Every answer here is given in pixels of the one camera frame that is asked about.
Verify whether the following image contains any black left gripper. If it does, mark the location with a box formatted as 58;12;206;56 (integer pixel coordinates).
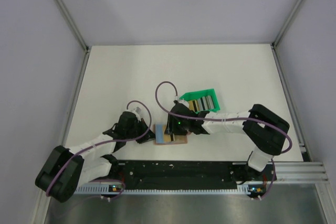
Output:
125;118;158;144

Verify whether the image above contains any gold credit card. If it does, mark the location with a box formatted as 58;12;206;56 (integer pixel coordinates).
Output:
163;134;175;143
188;100;200;112

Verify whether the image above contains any green plastic card bin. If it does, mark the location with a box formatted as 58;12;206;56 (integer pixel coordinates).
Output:
180;89;220;113

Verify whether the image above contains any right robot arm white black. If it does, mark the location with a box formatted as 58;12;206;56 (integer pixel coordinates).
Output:
165;102;290;180

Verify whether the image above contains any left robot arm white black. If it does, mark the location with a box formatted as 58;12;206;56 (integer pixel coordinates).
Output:
35;110;155;202

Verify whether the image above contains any stack of light cards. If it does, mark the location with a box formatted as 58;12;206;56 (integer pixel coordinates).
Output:
199;95;215;110

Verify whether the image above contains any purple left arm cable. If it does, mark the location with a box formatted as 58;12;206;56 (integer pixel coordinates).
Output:
46;100;151;198

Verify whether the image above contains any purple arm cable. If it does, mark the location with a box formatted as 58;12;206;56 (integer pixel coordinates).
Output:
155;81;293;201
46;100;151;198

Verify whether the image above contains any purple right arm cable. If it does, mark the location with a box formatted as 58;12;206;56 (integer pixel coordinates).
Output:
155;81;293;201

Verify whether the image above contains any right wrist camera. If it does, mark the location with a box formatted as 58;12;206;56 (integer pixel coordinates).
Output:
174;97;189;107

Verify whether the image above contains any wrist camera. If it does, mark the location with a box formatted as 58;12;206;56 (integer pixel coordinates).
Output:
174;97;189;107
131;107;141;116

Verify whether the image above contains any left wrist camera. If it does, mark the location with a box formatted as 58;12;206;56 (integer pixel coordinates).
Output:
131;107;141;116

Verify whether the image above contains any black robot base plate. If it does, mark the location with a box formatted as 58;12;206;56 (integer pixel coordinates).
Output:
109;160;274;189

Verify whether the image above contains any grey slotted cable duct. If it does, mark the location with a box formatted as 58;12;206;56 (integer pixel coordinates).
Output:
74;184;257;195

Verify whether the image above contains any aluminium frame rail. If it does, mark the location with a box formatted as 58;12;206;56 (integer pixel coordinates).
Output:
275;162;329;184

